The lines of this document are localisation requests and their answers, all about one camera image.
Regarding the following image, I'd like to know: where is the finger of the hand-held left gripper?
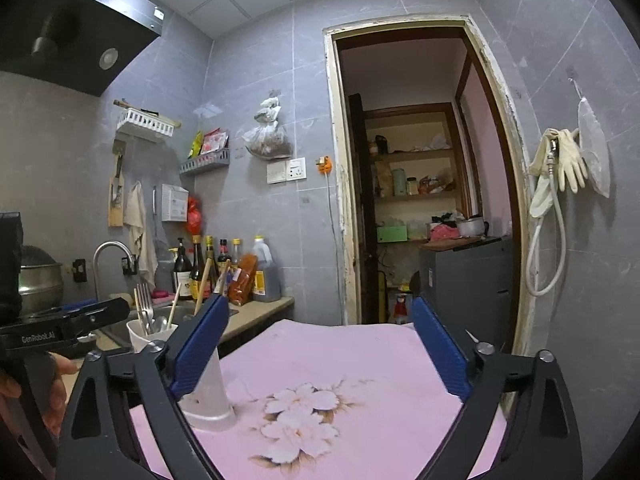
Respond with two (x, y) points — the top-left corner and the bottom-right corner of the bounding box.
(59, 297), (131, 334)
(22, 299), (102, 318)

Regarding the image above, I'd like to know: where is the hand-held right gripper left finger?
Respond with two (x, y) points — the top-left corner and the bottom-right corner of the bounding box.
(54, 292), (232, 480)

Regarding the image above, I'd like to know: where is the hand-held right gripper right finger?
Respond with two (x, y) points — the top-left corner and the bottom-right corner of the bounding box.
(410, 295), (585, 480)

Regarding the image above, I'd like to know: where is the metal fork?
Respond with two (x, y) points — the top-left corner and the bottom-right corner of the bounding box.
(135, 282), (152, 337)

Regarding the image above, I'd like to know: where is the white plastic utensil holder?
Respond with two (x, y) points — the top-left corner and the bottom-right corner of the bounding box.
(126, 318), (237, 432)

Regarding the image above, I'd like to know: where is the person's left hand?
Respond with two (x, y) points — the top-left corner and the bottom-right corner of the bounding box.
(0, 352), (80, 427)

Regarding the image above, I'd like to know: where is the steel cooking pot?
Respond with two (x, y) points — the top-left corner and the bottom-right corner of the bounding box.
(17, 244), (66, 314)

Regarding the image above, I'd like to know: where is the dark bottle white label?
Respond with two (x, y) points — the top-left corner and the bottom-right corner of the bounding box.
(171, 237), (195, 301)

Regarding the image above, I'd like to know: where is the chrome faucet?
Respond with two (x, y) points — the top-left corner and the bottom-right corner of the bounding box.
(92, 240), (139, 312)

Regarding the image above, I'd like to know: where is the dark cabinet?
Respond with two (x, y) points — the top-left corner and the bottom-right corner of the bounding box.
(418, 237), (516, 352)

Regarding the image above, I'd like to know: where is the yellow-cap soy sauce bottle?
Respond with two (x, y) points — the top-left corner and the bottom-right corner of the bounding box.
(204, 234), (220, 287)
(191, 234), (206, 297)

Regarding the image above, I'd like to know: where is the orange chili packet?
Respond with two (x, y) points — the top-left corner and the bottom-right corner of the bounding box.
(228, 253), (260, 306)

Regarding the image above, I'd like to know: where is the pink floral tablecloth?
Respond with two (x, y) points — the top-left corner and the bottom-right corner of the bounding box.
(128, 318), (509, 480)

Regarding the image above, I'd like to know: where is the hanging beige towel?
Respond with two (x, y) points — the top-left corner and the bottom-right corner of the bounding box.
(123, 180), (159, 289)

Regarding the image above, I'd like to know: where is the large plastic jug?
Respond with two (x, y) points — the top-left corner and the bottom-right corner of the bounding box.
(249, 234), (282, 304)

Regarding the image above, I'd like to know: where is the hanging wooden board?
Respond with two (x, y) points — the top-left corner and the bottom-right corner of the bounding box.
(108, 139), (127, 229)

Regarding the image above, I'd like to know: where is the green box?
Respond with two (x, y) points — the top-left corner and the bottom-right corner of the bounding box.
(377, 224), (409, 244)

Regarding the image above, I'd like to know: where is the small metal pot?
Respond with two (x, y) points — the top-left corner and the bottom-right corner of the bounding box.
(455, 214), (485, 237)

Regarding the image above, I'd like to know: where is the red plastic bag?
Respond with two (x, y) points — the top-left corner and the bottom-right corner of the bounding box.
(185, 195), (205, 236)

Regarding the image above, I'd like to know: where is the wooden pantry shelf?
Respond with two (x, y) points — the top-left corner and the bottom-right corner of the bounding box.
(362, 103), (474, 244)

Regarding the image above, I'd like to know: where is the red white snack packet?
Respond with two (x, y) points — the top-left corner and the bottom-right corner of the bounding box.
(199, 128), (229, 155)

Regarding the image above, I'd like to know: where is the hanging bag of dried goods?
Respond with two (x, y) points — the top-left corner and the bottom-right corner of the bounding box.
(242, 90), (294, 160)

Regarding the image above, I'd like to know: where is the cream rubber glove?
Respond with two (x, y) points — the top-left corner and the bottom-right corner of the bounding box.
(528, 129), (556, 177)
(552, 129), (589, 194)

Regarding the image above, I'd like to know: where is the hanging clear plastic bag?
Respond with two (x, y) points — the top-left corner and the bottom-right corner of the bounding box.
(574, 79), (612, 199)

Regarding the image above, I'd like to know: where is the black range hood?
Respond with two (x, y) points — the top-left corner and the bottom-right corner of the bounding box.
(0, 0), (169, 97)

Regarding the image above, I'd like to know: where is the white wall box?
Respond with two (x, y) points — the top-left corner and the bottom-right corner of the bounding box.
(160, 183), (190, 224)

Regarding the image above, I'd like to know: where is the white shower hose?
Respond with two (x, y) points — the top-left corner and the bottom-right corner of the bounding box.
(524, 137), (569, 297)

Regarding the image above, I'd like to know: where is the grey wall rack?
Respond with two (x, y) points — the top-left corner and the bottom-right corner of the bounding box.
(179, 148), (232, 176)

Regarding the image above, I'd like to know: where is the white wall socket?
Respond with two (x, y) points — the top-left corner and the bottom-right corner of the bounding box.
(266, 157), (307, 185)

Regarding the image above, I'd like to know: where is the white wall basket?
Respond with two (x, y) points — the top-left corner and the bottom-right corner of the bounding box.
(113, 99), (182, 142)

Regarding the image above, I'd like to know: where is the wooden door frame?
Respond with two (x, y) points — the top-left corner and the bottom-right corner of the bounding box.
(322, 13), (539, 357)

